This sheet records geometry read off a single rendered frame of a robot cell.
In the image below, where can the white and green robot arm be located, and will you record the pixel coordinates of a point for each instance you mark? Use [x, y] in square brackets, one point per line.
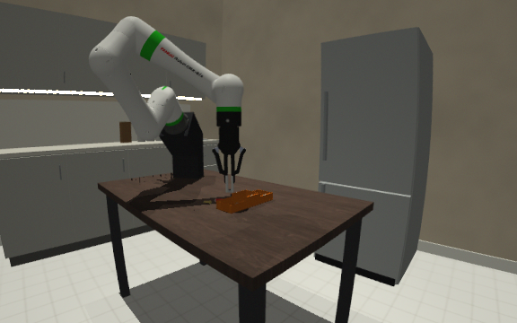
[108, 60]

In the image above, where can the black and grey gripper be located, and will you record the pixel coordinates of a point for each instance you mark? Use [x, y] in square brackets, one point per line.
[229, 145]

